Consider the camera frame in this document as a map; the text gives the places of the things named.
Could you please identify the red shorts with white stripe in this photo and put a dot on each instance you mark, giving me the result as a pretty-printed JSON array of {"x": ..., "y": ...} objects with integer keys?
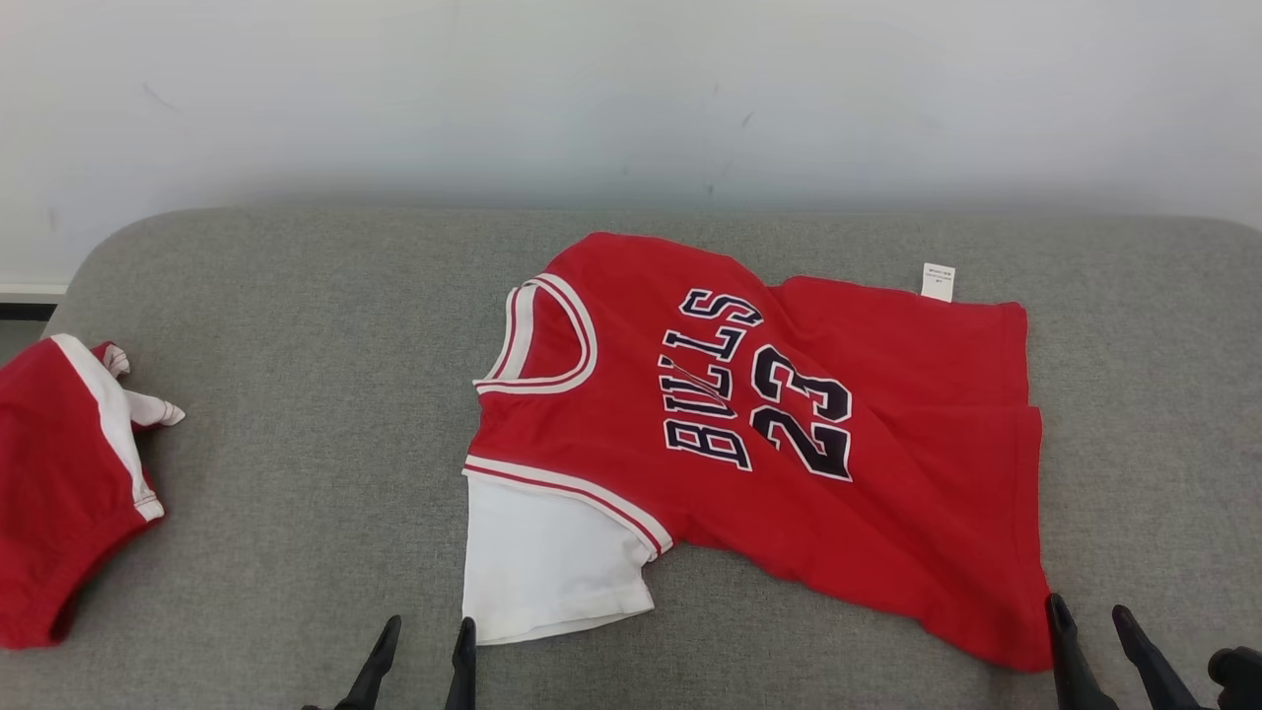
[{"x": 49, "y": 473}]

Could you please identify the grey fabric sofa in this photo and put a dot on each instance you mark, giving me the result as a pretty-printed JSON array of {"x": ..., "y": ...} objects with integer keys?
[{"x": 296, "y": 394}]

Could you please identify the white wall baseboard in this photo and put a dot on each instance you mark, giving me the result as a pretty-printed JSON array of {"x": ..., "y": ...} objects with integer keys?
[{"x": 30, "y": 296}]

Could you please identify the red Bulls 23 jersey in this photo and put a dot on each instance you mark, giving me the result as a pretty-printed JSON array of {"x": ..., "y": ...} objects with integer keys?
[{"x": 887, "y": 513}]

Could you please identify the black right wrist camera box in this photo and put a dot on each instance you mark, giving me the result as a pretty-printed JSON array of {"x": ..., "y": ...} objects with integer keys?
[{"x": 1240, "y": 678}]

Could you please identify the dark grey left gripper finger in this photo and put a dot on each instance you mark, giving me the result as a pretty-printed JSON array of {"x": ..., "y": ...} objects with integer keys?
[
  {"x": 377, "y": 661},
  {"x": 463, "y": 671}
]

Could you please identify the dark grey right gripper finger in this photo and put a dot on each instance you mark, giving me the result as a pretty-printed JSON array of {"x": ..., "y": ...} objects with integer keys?
[
  {"x": 1070, "y": 661},
  {"x": 1149, "y": 666}
]

